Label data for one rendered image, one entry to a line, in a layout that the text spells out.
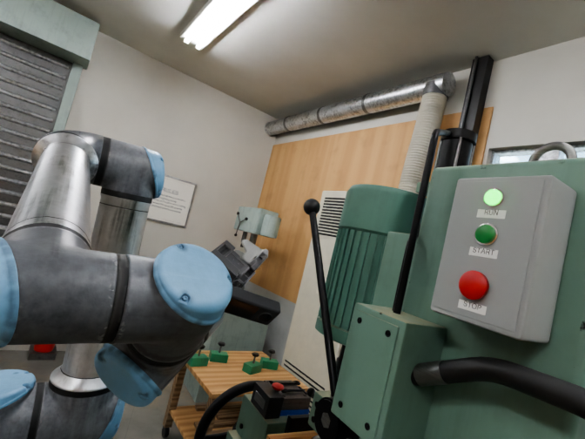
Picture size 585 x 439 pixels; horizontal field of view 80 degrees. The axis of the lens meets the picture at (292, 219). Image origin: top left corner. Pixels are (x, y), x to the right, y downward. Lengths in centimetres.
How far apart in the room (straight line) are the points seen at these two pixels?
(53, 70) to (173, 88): 95
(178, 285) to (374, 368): 25
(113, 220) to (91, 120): 265
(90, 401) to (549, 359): 89
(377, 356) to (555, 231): 23
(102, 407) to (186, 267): 69
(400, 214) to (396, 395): 33
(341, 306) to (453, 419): 28
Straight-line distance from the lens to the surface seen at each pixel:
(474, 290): 40
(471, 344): 49
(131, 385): 48
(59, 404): 102
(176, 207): 359
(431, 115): 242
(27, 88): 349
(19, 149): 344
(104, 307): 36
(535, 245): 40
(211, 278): 39
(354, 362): 49
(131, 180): 89
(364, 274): 67
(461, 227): 44
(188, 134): 367
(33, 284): 36
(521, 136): 226
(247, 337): 303
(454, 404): 50
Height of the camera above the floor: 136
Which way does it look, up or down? 4 degrees up
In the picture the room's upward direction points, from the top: 14 degrees clockwise
